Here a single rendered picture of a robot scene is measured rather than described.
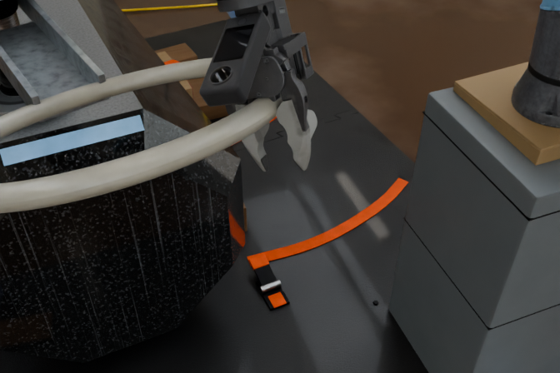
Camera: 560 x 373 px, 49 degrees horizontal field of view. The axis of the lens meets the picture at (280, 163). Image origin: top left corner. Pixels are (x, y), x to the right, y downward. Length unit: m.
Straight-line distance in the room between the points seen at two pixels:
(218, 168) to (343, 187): 0.94
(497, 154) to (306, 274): 0.99
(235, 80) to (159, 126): 0.90
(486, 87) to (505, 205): 0.30
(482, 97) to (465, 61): 1.96
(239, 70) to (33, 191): 0.23
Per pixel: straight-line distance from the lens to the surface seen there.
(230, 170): 1.64
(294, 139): 0.70
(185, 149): 0.62
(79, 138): 1.46
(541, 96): 1.39
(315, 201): 2.39
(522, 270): 1.44
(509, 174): 1.32
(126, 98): 1.53
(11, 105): 1.49
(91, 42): 1.80
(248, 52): 0.64
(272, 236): 2.25
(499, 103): 1.45
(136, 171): 0.61
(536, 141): 1.35
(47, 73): 1.18
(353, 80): 3.14
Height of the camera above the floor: 1.65
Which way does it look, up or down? 40 degrees down
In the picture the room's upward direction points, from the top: straight up
